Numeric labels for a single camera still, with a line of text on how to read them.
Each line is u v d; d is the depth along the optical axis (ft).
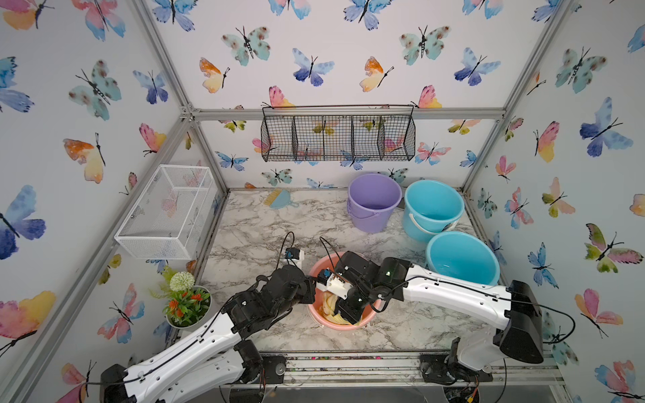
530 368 2.47
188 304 2.32
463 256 2.59
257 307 1.73
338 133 3.22
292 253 2.13
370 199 3.33
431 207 3.05
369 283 1.81
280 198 3.88
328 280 2.10
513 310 1.37
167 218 2.84
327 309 2.27
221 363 1.95
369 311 2.05
